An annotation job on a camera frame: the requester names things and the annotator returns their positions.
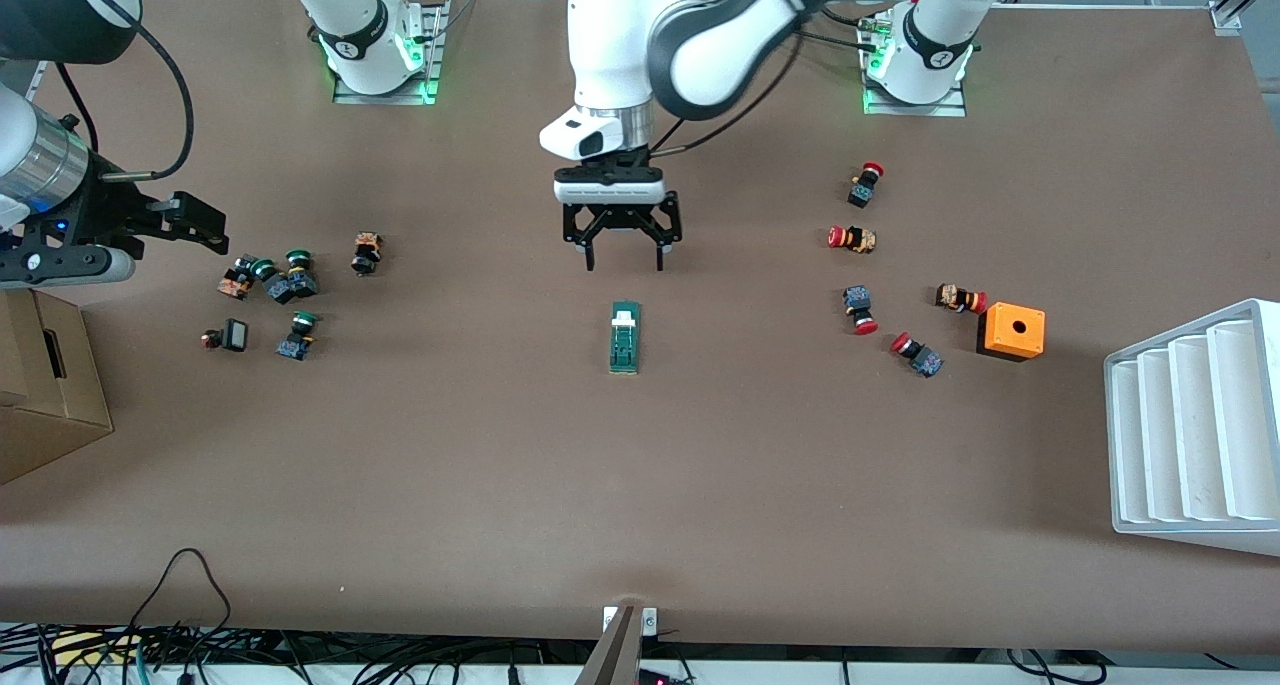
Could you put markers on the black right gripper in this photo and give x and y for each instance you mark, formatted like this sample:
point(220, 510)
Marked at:
point(98, 212)

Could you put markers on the green load switch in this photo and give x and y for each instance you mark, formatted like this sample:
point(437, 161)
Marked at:
point(625, 345)

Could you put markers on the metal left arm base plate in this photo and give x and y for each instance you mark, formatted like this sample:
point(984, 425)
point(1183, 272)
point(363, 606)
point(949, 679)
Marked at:
point(950, 108)

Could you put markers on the brown camera mount bracket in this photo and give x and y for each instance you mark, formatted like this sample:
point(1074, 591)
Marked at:
point(620, 650)

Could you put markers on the white slotted tray rack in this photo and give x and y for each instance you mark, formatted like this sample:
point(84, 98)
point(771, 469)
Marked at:
point(1190, 435)

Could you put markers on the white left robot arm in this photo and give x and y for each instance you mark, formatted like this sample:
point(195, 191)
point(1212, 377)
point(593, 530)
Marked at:
point(610, 45)

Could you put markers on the black square red button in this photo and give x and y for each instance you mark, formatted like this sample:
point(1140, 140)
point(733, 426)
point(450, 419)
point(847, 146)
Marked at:
point(236, 336)

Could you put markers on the aluminium frame corner post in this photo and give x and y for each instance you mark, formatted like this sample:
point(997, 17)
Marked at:
point(1235, 5)

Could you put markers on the red emergency stop button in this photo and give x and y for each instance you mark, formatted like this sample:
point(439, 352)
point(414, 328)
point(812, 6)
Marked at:
point(958, 297)
point(864, 190)
point(920, 355)
point(858, 300)
point(855, 239)

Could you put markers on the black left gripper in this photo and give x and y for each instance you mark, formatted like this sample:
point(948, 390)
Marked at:
point(621, 217)

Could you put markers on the green push button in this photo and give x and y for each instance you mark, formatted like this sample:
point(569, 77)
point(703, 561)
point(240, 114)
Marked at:
point(266, 269)
point(300, 277)
point(296, 343)

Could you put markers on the black orange switch block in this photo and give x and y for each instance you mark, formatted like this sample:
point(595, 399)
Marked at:
point(366, 255)

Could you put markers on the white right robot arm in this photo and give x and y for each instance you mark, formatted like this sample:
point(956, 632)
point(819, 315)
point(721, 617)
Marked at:
point(30, 155)

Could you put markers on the orange button enclosure box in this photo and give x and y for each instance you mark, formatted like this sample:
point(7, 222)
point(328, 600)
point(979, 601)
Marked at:
point(1015, 330)

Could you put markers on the brown cardboard box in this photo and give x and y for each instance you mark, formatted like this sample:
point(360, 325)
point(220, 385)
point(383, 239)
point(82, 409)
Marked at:
point(50, 415)

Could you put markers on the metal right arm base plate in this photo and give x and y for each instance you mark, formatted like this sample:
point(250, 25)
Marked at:
point(385, 98)

